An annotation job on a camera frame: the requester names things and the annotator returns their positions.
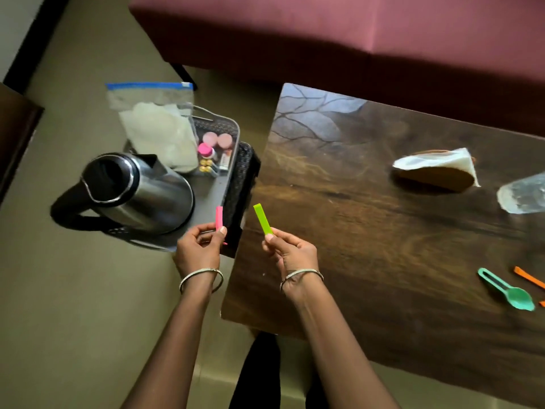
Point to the green plastic measuring spoon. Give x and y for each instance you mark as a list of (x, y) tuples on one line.
[(513, 293)]

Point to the green plastic clip stick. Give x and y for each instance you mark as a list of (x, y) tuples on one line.
[(262, 218)]

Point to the person's left thumb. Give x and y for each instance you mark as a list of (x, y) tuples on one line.
[(220, 238)]

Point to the black sofa leg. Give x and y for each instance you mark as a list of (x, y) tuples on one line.
[(184, 75)]

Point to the small pink cap bottle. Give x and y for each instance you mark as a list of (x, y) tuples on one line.
[(205, 151)]

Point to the person's right hand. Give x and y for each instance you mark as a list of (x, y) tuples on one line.
[(296, 257)]

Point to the silver bangle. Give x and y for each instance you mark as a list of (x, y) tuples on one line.
[(200, 271), (300, 273)]

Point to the person's left forearm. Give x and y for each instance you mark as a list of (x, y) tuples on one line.
[(176, 340)]

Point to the orange plastic measuring spoon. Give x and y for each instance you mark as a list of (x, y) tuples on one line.
[(528, 276)]

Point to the black woven stool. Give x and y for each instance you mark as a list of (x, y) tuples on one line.
[(240, 183)]

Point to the small white tube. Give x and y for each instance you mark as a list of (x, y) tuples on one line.
[(224, 160)]

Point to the pink plastic clip stick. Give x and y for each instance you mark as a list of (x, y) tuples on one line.
[(219, 217)]

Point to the person's left hand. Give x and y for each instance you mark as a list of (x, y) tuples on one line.
[(198, 255)]

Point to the maroon sofa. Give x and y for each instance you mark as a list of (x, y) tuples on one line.
[(383, 33)]

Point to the person's right forearm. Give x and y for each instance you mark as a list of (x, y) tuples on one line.
[(336, 349)]

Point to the brown paper pouch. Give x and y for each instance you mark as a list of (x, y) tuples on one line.
[(438, 171)]

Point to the dark wooden furniture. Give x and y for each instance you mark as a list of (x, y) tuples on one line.
[(15, 136)]

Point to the stainless steel electric kettle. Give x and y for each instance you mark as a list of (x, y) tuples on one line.
[(144, 195)]

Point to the pink round lid jar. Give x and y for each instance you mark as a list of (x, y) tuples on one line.
[(225, 140), (210, 138)]

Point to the person's right thumb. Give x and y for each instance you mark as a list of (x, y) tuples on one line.
[(272, 242)]

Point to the clear zip bag blue seal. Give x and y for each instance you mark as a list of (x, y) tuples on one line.
[(149, 95)]

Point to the clear plastic bag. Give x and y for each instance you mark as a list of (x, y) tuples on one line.
[(523, 195)]

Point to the grey plastic tray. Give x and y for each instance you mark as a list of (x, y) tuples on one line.
[(210, 195)]

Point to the person's black trousers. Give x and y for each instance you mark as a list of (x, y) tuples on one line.
[(257, 374)]

